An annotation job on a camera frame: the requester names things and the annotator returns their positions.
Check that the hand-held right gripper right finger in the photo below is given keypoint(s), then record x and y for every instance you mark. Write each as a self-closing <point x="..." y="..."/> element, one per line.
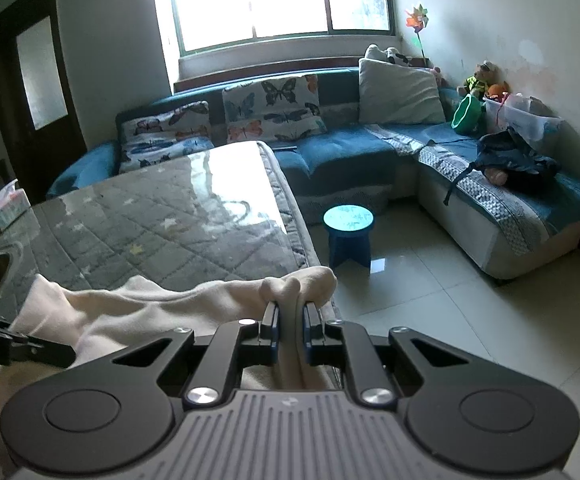
<point x="309" y="332"/>

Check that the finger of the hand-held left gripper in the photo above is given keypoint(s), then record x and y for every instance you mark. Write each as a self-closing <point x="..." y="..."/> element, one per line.
<point x="25" y="350"/>

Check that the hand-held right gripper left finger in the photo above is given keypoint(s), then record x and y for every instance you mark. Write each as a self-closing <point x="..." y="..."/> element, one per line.
<point x="273" y="332"/>

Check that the cream garment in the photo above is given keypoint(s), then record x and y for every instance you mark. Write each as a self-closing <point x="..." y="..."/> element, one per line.
<point x="145" y="310"/>

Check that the blue round stool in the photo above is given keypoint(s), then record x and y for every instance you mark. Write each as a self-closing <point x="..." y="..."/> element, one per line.
<point x="348" y="220"/>

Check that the white tissue box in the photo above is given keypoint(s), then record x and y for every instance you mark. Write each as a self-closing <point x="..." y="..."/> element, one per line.
<point x="10" y="207"/>

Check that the grey quilted table cover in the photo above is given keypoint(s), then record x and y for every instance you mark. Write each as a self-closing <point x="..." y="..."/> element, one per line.
<point x="170" y="220"/>

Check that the blue corner sofa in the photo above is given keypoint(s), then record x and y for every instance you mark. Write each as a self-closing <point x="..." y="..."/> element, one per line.
<point x="345" y="152"/>

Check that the butterfly print cushion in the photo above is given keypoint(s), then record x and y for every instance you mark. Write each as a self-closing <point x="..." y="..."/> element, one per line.
<point x="165" y="137"/>
<point x="275" y="107"/>

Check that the dark wooden door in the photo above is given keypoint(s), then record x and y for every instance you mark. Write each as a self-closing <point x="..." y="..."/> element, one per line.
<point x="5" y="125"/>

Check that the grey patterned sofa cover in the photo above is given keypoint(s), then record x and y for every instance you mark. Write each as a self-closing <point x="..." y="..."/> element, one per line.
<point x="494" y="202"/>

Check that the grey pillow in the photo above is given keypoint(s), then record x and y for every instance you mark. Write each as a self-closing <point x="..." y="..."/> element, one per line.
<point x="399" y="92"/>

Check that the green plastic cup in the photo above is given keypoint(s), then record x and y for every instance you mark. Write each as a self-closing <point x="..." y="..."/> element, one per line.
<point x="465" y="115"/>

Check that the dark backpack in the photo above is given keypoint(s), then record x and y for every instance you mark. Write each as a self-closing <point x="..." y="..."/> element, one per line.
<point x="517" y="162"/>

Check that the black and white plush toy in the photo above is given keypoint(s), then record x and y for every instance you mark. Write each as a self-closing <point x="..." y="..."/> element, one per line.
<point x="392" y="55"/>

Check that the teddy bear plush toy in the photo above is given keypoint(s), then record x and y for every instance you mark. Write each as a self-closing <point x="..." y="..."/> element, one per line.
<point x="478" y="80"/>

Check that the clear plastic storage box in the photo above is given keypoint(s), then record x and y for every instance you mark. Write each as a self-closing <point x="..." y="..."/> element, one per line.
<point x="524" y="117"/>

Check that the orange plush toy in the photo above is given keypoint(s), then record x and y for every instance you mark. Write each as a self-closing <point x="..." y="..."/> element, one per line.
<point x="498" y="92"/>

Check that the colourful pinwheel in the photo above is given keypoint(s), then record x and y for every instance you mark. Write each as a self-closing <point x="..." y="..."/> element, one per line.
<point x="416" y="19"/>

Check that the window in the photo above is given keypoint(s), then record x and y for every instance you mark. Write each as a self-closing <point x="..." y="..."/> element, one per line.
<point x="270" y="0"/>

